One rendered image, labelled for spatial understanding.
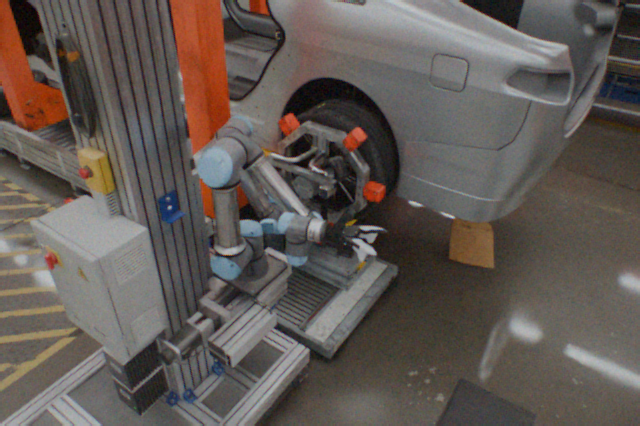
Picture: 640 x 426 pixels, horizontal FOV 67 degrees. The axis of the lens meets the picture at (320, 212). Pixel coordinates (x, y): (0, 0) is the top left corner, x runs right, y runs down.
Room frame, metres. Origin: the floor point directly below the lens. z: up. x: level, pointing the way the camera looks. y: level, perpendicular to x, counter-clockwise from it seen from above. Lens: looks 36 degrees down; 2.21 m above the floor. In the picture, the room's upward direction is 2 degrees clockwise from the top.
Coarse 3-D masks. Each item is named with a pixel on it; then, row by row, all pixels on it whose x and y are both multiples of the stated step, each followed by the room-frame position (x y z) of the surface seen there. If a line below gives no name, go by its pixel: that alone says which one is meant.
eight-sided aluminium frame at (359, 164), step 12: (300, 132) 2.30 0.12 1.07; (312, 132) 2.26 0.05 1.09; (324, 132) 2.22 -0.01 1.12; (336, 132) 2.23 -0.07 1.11; (288, 144) 2.34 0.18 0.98; (288, 156) 2.40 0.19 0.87; (348, 156) 2.14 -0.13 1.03; (360, 156) 2.16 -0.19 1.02; (360, 168) 2.10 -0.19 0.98; (288, 180) 2.36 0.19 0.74; (360, 180) 2.10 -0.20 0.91; (360, 192) 2.09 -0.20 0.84; (312, 204) 2.30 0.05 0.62; (360, 204) 2.09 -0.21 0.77; (336, 216) 2.17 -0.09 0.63
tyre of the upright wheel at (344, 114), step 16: (304, 112) 2.40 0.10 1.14; (320, 112) 2.34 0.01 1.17; (336, 112) 2.32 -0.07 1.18; (352, 112) 2.35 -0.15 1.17; (368, 112) 2.39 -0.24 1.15; (336, 128) 2.28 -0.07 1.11; (352, 128) 2.23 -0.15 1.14; (368, 128) 2.27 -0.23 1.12; (384, 128) 2.34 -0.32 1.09; (368, 144) 2.19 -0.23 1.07; (384, 144) 2.26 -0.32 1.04; (368, 160) 2.17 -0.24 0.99; (384, 160) 2.19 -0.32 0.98; (384, 176) 2.16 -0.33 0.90; (384, 192) 2.19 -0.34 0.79; (368, 208) 2.16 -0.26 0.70
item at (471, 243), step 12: (456, 228) 2.92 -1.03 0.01; (468, 228) 2.93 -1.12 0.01; (480, 228) 2.93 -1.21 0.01; (456, 240) 2.78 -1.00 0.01; (468, 240) 2.78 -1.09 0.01; (480, 240) 2.79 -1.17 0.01; (492, 240) 2.79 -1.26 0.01; (456, 252) 2.64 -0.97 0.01; (468, 252) 2.64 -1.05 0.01; (480, 252) 2.65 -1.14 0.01; (492, 252) 2.66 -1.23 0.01; (480, 264) 2.52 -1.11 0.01; (492, 264) 2.52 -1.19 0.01
